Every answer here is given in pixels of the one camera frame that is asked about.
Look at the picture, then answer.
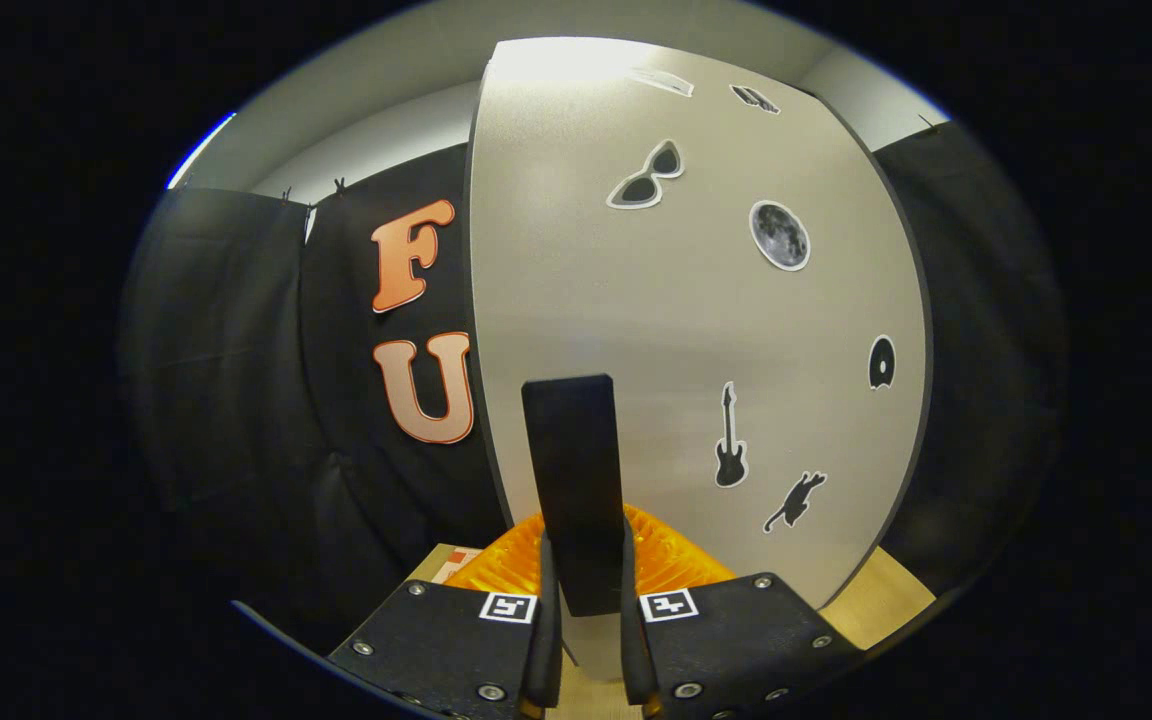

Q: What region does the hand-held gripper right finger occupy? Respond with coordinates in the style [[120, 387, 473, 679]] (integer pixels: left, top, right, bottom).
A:
[[621, 505, 862, 720]]

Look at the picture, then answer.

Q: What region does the beige shoe cabinet door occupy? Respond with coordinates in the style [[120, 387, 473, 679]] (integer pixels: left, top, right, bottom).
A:
[[466, 37, 933, 681]]

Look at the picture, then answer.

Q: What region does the beige cover book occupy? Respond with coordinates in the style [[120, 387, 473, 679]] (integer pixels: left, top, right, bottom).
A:
[[426, 543, 485, 586]]

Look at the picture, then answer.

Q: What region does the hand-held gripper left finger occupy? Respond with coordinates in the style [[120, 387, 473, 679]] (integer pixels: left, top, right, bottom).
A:
[[328, 512, 565, 720]]

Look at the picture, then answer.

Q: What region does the black backdrop cloth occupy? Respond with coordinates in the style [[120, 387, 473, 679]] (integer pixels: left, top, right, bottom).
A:
[[121, 120, 1067, 651]]

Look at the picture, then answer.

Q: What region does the black door handle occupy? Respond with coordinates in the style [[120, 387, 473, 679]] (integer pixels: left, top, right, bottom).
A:
[[521, 374, 627, 618]]

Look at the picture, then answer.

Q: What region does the narrow ceiling light strip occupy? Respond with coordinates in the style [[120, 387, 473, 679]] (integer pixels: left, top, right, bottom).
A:
[[166, 112, 237, 191]]

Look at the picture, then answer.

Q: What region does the grey shoe cabinet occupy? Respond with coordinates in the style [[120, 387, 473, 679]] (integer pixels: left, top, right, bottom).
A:
[[463, 37, 937, 611]]

